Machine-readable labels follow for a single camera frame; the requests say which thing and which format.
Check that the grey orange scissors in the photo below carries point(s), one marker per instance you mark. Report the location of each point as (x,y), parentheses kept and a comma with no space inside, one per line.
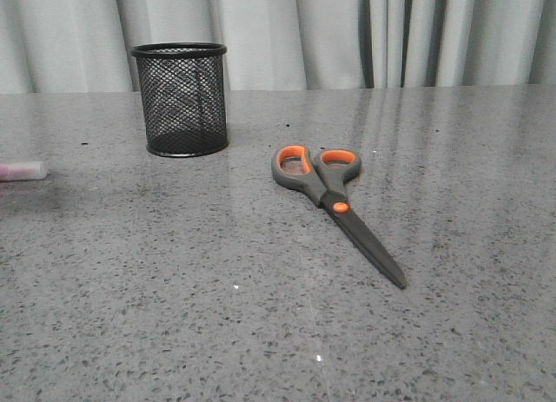
(322,179)

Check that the black mesh pen holder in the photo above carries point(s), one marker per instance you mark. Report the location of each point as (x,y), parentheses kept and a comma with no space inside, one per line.
(183,99)

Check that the grey pleated curtain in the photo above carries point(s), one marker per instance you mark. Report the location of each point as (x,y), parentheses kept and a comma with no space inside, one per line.
(83,45)

